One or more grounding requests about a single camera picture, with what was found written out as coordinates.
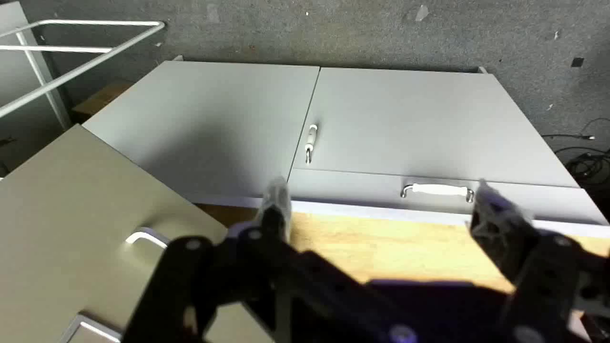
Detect small silver door handle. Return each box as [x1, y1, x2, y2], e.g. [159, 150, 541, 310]
[302, 121, 320, 165]

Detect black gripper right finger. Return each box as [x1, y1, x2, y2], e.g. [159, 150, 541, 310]
[470, 180, 610, 343]

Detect brown cardboard box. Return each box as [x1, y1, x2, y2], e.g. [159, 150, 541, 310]
[70, 77, 133, 123]

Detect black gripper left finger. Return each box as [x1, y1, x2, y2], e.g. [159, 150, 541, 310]
[121, 178, 360, 343]

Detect grey cabinet drawer front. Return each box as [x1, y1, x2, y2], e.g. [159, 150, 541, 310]
[285, 165, 610, 226]

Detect wooden countertop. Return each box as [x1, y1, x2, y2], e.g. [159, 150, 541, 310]
[196, 197, 610, 295]

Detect black cables on floor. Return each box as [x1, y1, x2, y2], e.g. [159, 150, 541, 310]
[541, 116, 610, 207]

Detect silver loop handle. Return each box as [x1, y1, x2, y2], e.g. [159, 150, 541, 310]
[121, 226, 171, 251]
[58, 310, 123, 343]

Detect grey cabinet door with handle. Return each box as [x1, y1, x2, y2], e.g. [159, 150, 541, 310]
[287, 64, 579, 190]

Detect white metal tube rack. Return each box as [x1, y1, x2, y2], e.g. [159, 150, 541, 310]
[0, 16, 167, 119]

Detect beige panel with metal handles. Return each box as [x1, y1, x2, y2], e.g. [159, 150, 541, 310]
[0, 121, 276, 343]

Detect silver bar drawer handle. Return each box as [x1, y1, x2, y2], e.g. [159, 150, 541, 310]
[398, 178, 476, 203]

